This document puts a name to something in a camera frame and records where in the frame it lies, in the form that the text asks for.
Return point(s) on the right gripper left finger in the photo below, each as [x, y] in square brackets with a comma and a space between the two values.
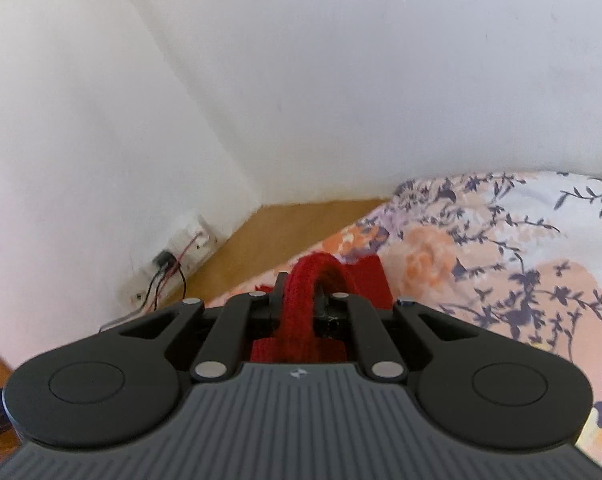
[122, 383]

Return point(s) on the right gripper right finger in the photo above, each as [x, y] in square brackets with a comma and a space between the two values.
[480, 387]

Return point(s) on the red knit sweater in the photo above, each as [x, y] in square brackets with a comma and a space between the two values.
[316, 275]

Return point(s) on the floral bed sheet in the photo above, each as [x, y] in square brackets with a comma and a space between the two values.
[517, 254]

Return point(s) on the black power adapter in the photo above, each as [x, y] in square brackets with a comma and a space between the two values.
[164, 260]

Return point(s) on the white wall socket strip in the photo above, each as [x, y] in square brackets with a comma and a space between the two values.
[190, 245]

